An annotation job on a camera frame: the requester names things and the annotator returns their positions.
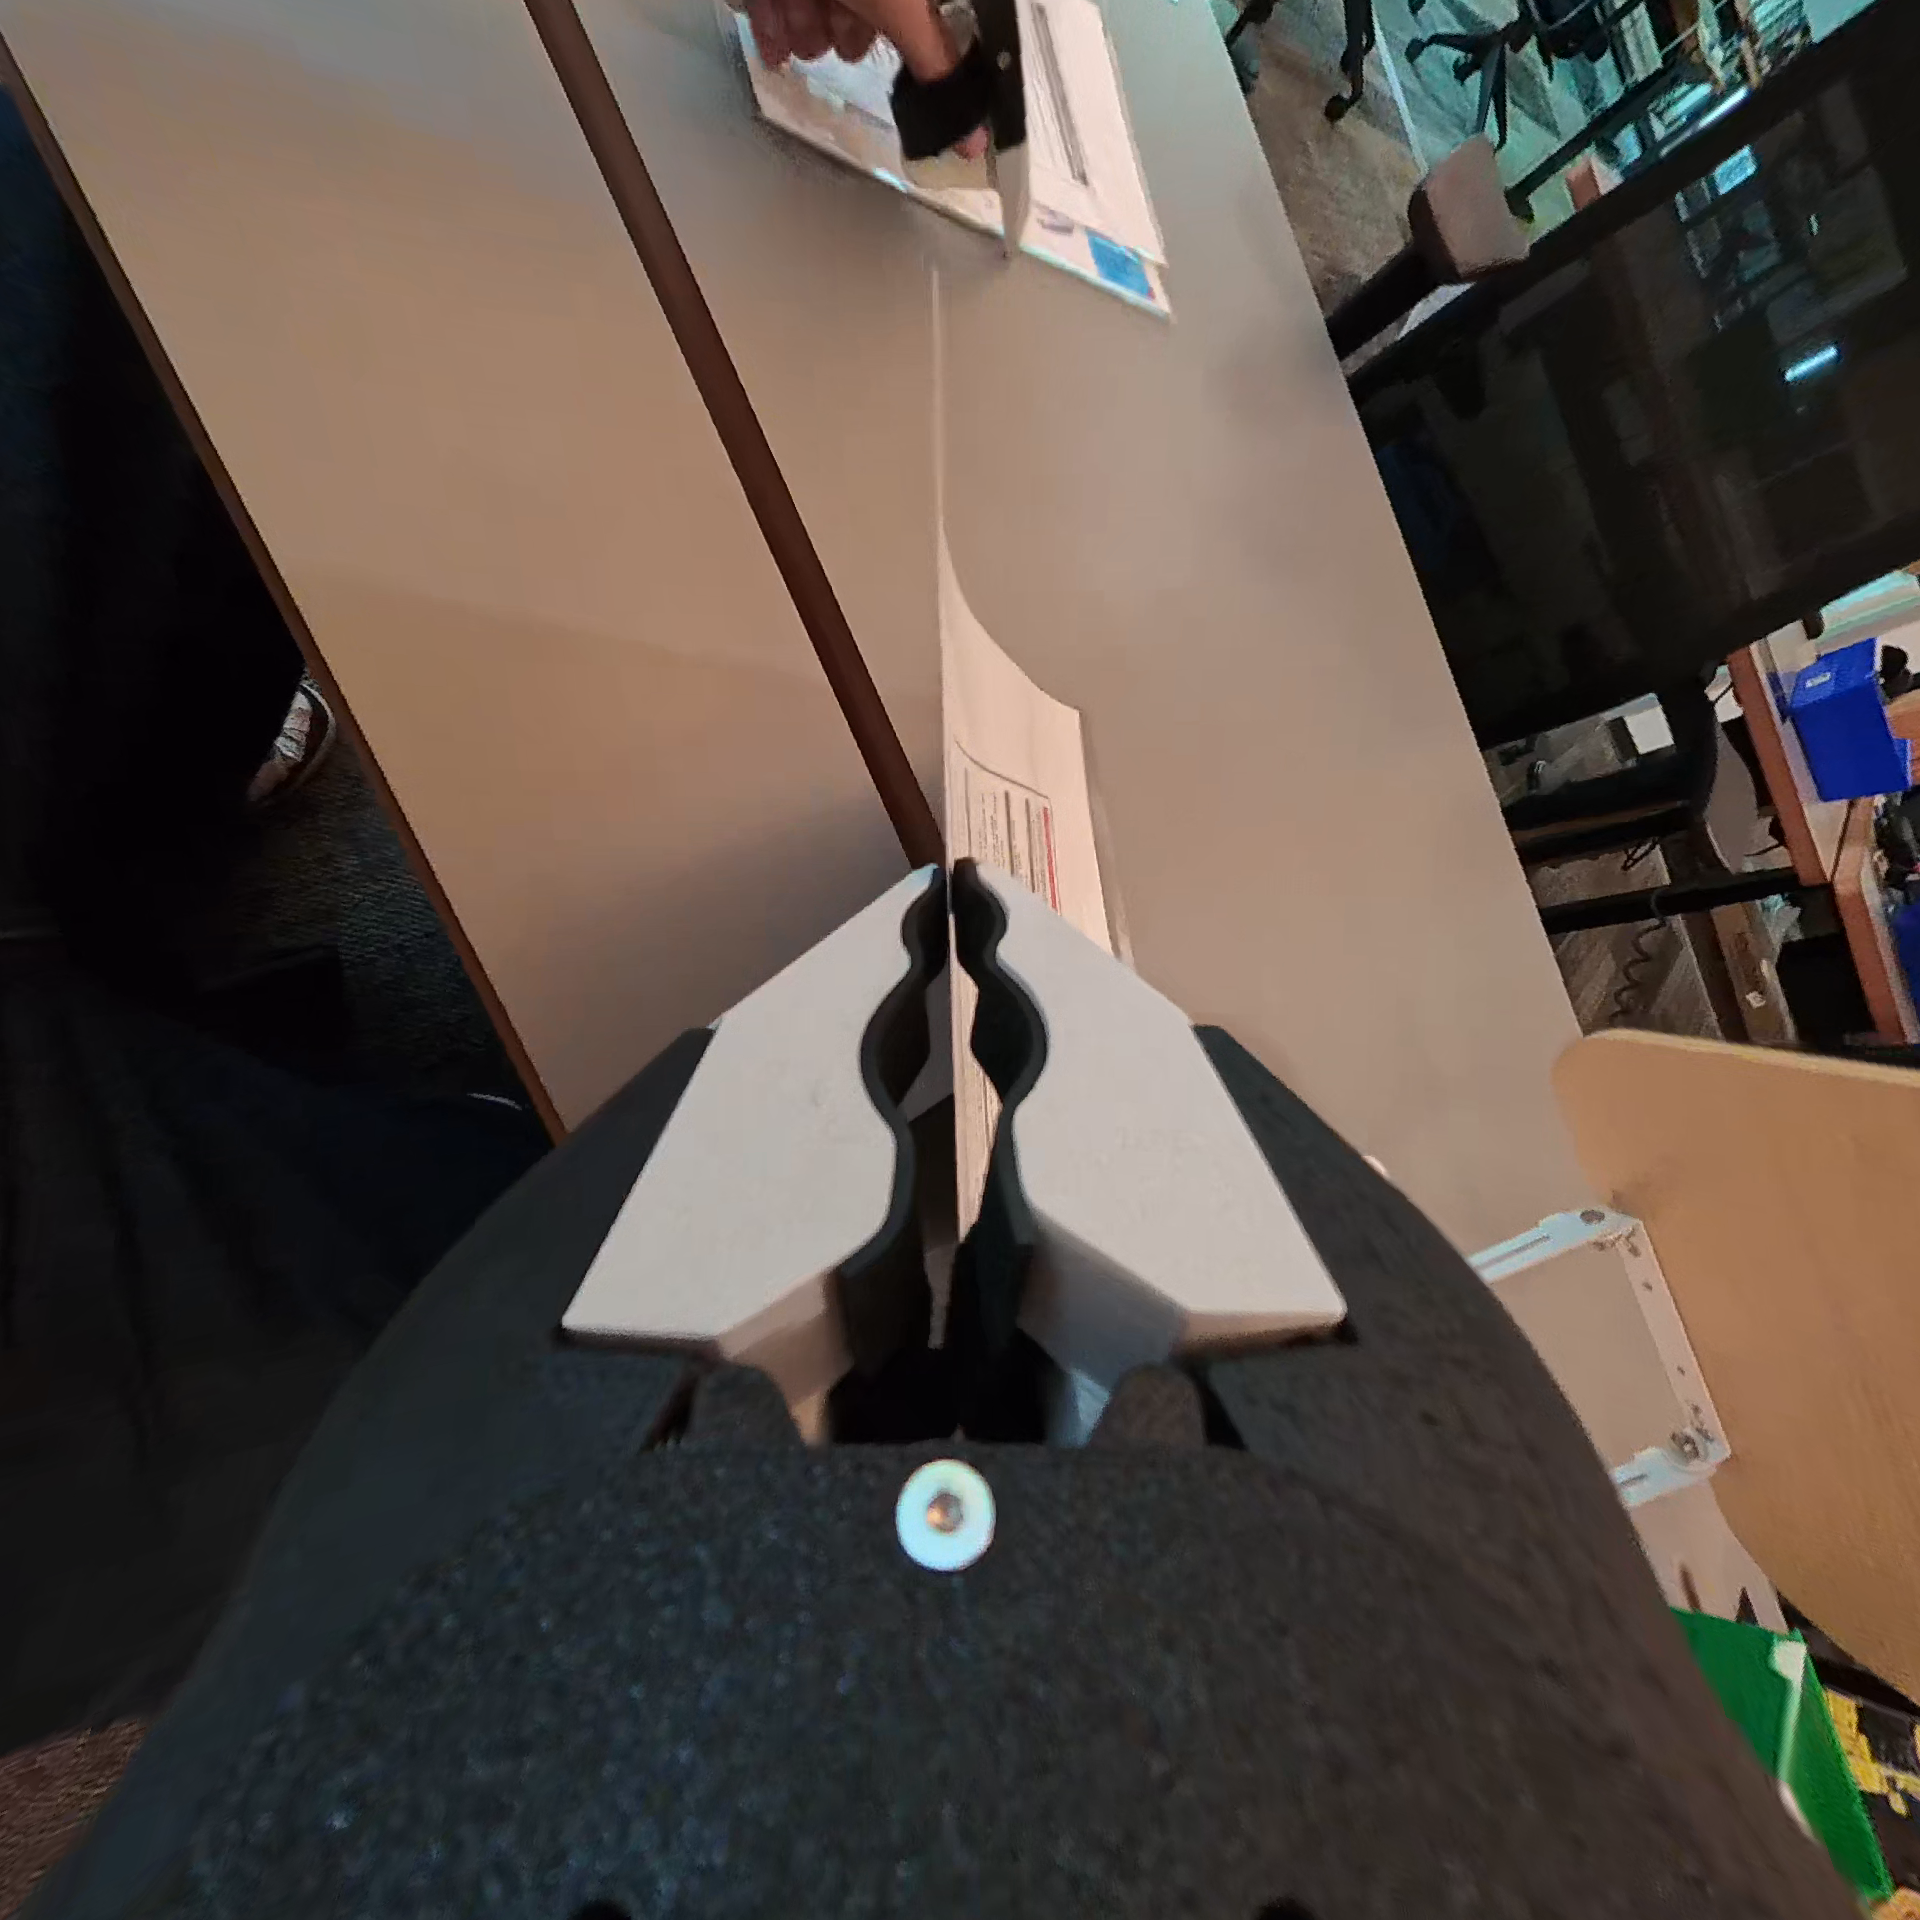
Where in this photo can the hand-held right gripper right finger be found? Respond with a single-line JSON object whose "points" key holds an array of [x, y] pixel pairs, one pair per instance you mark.
{"points": [[1155, 1184]]}

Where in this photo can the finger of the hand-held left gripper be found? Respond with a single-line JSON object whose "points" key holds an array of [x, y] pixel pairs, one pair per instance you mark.
{"points": [[1013, 202]]}

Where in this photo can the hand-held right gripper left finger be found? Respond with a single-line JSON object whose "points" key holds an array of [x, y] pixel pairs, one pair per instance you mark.
{"points": [[721, 1200]]}

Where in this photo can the clear plastic document sleeve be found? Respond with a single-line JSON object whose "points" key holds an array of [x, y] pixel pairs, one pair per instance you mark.
{"points": [[841, 120]]}

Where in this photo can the white sheet with boxed print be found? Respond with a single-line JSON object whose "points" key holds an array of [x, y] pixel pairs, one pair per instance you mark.
{"points": [[1020, 779]]}

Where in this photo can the person's left hand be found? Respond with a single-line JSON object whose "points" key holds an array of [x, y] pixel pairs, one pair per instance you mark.
{"points": [[820, 24]]}

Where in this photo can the white sheet with blue square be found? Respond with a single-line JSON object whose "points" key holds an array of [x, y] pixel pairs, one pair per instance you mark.
{"points": [[1125, 271]]}

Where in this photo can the small brown side table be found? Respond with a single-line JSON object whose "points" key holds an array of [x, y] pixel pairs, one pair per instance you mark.
{"points": [[1471, 202]]}

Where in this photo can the black office chair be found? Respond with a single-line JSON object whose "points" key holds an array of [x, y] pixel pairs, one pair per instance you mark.
{"points": [[1477, 59]]}

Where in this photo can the person's white shoe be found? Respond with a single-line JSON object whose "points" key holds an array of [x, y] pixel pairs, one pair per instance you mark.
{"points": [[301, 744]]}

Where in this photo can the tan plywood board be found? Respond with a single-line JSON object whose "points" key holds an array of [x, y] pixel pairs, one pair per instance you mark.
{"points": [[1801, 1276]]}

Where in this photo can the large black monitor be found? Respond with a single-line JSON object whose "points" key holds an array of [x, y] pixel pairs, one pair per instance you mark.
{"points": [[1652, 450]]}

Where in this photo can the green plastic bin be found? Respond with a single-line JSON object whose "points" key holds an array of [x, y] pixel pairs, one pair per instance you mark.
{"points": [[1756, 1724]]}

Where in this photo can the blue plastic bin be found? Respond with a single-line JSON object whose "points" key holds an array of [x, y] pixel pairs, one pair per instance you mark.
{"points": [[1845, 721]]}

